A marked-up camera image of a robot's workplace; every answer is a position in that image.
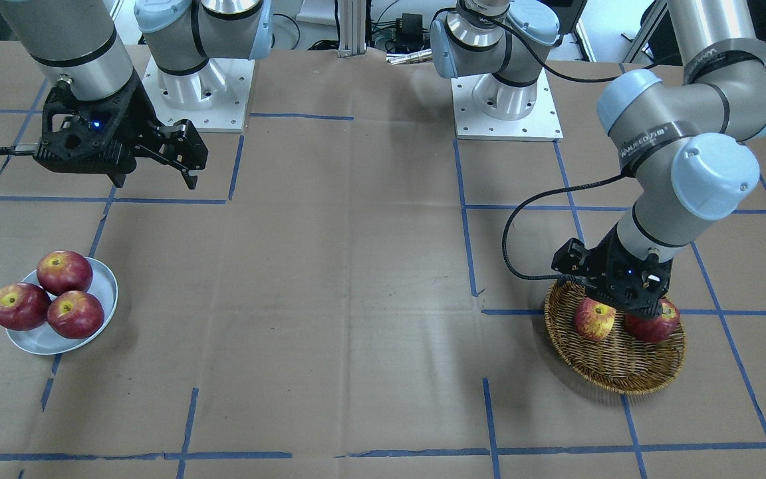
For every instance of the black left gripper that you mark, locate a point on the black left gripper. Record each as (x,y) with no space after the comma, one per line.
(597,263)

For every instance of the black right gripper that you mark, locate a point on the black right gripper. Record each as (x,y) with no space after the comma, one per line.
(135,114)

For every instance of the yellow-red apple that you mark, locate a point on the yellow-red apple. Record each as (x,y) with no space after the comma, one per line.
(594,320)

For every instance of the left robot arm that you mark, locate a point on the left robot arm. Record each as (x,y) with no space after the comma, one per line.
(685,145)

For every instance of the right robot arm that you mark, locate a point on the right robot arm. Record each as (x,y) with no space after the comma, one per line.
(78,40)

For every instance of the dark red apple in basket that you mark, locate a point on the dark red apple in basket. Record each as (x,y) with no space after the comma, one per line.
(657,329)

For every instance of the wicker basket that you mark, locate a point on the wicker basket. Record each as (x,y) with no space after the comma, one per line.
(619,363)

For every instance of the red apple on plate back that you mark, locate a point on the red apple on plate back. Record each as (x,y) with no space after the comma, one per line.
(63,270)

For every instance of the red apple on plate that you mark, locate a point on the red apple on plate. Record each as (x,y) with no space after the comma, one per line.
(63,270)
(23,306)
(75,315)

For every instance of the red apple on plate front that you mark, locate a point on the red apple on plate front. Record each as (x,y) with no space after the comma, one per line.
(75,315)

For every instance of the light blue plate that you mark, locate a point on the light blue plate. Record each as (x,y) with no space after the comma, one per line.
(45,341)

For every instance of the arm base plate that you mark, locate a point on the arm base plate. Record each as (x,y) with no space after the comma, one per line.
(214,99)
(542,113)

